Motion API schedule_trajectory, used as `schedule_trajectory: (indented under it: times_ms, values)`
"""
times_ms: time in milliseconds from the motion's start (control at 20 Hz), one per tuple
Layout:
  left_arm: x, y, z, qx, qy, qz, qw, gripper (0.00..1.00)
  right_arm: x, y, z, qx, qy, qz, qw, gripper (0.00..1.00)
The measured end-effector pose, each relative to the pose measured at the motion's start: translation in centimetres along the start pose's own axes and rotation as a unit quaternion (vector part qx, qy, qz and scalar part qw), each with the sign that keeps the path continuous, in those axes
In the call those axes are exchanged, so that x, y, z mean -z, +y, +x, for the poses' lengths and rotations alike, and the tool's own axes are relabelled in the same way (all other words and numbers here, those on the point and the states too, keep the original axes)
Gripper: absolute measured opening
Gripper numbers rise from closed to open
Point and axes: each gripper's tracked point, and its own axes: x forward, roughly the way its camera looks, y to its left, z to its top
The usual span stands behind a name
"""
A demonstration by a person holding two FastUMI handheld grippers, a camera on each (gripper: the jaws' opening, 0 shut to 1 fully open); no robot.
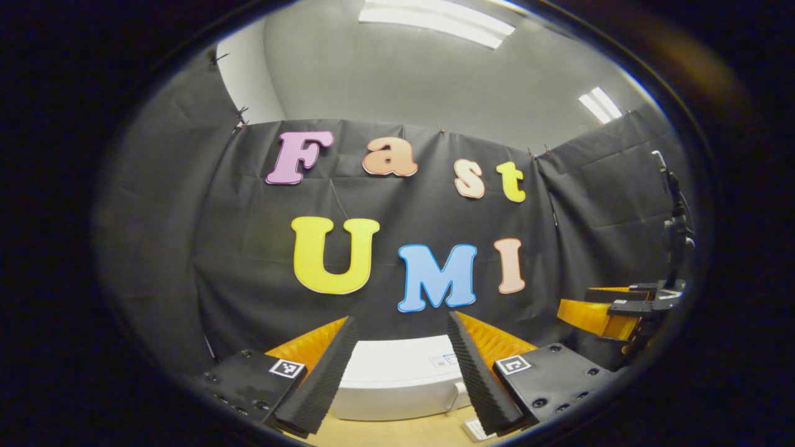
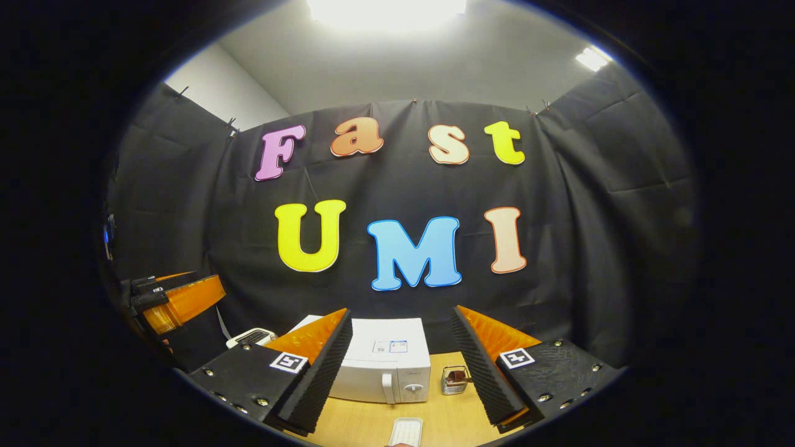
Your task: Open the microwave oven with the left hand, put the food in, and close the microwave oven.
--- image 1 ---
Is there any large ceiling light panel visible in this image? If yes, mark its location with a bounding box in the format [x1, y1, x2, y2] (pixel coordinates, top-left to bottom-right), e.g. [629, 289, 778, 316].
[359, 0, 516, 50]

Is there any small ceiling light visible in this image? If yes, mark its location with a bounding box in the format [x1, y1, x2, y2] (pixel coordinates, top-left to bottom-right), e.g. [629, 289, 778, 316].
[578, 87, 623, 125]

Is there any black stand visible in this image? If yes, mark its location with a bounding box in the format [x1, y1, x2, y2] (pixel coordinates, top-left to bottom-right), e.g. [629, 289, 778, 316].
[651, 149, 696, 289]

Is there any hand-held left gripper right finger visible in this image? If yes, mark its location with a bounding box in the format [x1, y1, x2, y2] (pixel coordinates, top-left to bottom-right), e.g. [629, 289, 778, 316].
[446, 310, 622, 436]

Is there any white microwave oven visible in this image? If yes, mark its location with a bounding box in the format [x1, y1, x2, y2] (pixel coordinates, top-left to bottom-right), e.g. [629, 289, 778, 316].
[329, 335, 473, 422]

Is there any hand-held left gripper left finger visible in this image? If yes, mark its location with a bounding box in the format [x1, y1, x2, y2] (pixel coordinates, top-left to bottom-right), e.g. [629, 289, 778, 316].
[196, 315, 360, 438]

